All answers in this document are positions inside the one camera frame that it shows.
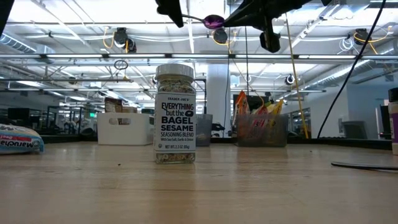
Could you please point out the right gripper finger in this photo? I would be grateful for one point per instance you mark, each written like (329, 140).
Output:
(245, 18)

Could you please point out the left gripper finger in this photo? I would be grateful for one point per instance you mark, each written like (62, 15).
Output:
(169, 9)

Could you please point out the dark purple spoon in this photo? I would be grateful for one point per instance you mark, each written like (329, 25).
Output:
(214, 21)

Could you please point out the orange Maruchan ramen packet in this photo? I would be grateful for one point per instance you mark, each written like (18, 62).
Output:
(241, 105)

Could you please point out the lime chili shrimp ramen packet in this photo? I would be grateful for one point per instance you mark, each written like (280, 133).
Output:
(261, 112)

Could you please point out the dark metal spoon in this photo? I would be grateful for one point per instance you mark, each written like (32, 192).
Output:
(373, 167)

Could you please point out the yellow blue Maruchan ramen packet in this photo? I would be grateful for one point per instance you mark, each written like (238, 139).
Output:
(18, 141)

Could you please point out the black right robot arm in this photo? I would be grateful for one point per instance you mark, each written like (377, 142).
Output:
(326, 2)

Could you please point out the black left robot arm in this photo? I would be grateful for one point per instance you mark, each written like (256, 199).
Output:
(4, 12)

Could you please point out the black monitor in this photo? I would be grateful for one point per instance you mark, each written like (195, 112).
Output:
(256, 99)

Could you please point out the grey plastic bin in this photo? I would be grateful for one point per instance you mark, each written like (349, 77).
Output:
(280, 137)
(203, 124)

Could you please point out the white round cap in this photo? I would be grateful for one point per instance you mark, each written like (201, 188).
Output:
(175, 124)

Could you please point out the white plastic bin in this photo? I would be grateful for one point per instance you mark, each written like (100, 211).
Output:
(136, 133)

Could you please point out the grey chair back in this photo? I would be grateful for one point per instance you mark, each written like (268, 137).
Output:
(354, 130)

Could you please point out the black perforated metal case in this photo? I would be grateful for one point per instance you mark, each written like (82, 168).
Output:
(342, 143)

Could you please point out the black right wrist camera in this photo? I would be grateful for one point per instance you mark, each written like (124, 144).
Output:
(270, 42)

